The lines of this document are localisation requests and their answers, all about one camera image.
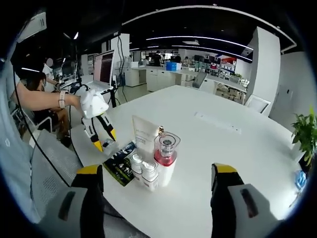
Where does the curved ceiling light strip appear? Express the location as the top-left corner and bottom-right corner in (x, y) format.
(120, 5), (298, 48)

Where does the clear skincare sample packet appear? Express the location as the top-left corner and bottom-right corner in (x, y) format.
(102, 138), (120, 156)

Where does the grey mesh chair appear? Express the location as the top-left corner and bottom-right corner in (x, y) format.
(29, 130), (149, 238)

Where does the person's light blue shirt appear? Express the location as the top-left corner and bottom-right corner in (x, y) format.
(0, 59), (42, 224)

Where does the large white skincare tube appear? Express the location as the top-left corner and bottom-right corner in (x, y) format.
(132, 115), (160, 156)

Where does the white wrist watch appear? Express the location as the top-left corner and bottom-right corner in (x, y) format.
(58, 90), (68, 109)

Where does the white ceiling air conditioner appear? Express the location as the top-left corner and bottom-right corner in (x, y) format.
(16, 11), (48, 43)

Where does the potted green plant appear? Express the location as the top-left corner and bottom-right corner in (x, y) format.
(291, 105), (317, 167)

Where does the white skincare bottle red collar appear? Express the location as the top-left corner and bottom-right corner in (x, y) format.
(153, 131), (181, 187)

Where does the green black skincare sachet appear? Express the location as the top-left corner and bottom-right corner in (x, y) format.
(103, 141), (137, 187)

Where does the black device cable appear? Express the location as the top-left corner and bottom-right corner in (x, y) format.
(14, 81), (70, 187)

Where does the small white skincare bottle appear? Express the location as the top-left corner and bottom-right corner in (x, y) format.
(130, 152), (145, 183)
(140, 161), (159, 192)

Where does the white office chair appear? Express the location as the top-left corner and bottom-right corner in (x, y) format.
(244, 94), (272, 117)

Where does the grey office chair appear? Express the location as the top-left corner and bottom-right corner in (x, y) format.
(192, 71), (209, 89)

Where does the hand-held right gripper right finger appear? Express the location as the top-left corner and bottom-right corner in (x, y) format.
(210, 162), (280, 238)

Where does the blue storage box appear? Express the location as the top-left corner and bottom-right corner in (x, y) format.
(165, 61), (183, 71)

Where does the white laptop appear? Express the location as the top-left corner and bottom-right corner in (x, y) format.
(93, 49), (116, 92)

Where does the straight ceiling light strip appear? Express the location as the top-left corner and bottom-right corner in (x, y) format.
(145, 35), (254, 50)

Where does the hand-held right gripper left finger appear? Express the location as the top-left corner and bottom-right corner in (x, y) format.
(46, 163), (106, 238)

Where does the white table cable cover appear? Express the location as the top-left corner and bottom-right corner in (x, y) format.
(193, 111), (242, 134)

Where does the blue plastic bag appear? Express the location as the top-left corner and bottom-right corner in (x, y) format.
(294, 170), (308, 191)

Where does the person's left hand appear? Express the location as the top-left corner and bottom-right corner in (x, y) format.
(73, 89), (97, 109)

